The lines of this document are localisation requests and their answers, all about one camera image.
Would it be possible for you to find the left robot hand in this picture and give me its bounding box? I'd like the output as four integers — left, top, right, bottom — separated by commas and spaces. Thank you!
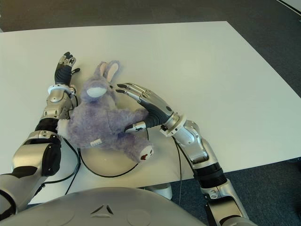
54, 51, 80, 86

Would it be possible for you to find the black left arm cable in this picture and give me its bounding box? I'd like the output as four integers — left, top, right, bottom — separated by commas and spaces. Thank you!
41, 93, 82, 196

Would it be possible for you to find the purple plush bunny doll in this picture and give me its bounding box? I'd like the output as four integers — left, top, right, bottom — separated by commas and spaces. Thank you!
56, 60, 155, 163

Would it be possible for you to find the white table leg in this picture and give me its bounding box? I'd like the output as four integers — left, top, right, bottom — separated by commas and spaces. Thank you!
141, 183, 174, 200

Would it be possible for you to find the white plate black rim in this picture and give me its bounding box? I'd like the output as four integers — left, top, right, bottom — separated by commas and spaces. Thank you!
79, 128, 151, 178

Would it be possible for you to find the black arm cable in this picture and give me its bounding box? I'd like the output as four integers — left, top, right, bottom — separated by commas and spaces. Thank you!
41, 93, 82, 196
173, 136, 184, 205

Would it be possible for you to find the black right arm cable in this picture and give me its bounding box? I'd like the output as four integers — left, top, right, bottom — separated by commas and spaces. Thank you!
173, 136, 184, 205

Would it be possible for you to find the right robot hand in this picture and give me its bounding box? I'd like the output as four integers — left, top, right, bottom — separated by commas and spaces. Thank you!
116, 82, 187, 134

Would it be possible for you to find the silver robot torso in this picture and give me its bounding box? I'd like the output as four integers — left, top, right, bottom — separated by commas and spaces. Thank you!
0, 187, 205, 226

